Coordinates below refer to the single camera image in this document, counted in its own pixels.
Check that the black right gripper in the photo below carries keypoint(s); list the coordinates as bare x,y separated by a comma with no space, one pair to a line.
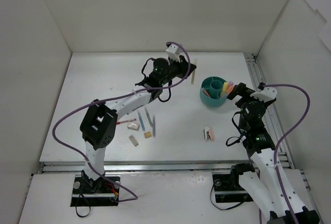
243,92

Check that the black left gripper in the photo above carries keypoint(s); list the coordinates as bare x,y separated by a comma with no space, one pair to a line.
183,66

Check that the yellow slim highlighter pen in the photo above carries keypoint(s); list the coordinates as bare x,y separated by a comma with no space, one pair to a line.
193,72

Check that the orange capped clear highlighter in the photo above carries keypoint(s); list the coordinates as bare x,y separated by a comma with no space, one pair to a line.
230,89

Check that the fat yellow highlighter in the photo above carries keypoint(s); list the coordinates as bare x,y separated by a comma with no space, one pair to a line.
224,89

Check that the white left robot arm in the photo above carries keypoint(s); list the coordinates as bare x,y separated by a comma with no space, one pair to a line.
99,124

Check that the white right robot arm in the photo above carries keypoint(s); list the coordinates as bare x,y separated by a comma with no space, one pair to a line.
263,177

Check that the teal round desk organizer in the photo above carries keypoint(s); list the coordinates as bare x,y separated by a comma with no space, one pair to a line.
210,92

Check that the small white pink stapler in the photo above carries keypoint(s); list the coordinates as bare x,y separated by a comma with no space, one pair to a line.
208,134

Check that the green slim highlighter pen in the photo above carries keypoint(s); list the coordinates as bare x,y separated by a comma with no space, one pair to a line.
148,117

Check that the purple slim highlighter pen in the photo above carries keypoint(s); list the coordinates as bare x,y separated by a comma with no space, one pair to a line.
154,126

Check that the blue slim highlighter pen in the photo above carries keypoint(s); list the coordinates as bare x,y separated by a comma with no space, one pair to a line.
141,121

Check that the yellow eraser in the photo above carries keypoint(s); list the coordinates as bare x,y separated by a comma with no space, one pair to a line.
147,135

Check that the red gel pen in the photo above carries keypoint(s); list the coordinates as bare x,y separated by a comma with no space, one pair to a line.
126,121

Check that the dirty white eraser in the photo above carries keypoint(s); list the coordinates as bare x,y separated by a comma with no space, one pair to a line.
133,140

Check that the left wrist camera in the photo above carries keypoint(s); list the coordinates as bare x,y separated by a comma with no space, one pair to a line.
173,51

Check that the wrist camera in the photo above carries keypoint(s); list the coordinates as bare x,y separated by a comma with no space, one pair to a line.
173,51
265,94

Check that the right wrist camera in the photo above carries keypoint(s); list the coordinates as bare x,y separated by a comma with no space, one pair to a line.
265,94

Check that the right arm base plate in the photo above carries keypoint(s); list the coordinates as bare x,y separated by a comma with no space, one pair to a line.
226,191

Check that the aluminium front rail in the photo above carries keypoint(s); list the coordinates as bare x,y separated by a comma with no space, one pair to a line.
143,167

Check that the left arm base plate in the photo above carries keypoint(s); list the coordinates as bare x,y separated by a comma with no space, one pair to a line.
83,195

